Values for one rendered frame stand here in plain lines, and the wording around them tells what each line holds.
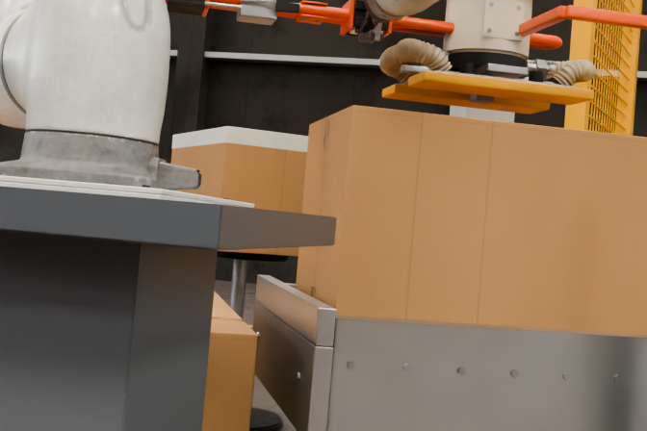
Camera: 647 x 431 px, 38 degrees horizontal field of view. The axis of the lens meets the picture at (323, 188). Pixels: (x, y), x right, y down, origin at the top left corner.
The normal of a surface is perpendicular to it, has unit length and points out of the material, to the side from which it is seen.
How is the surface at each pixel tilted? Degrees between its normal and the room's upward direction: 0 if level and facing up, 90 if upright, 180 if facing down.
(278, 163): 90
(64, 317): 90
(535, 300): 90
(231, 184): 90
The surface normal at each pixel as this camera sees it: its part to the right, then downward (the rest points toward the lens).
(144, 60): 0.82, 0.02
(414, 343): 0.20, -0.02
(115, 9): 0.40, -0.18
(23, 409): -0.21, -0.05
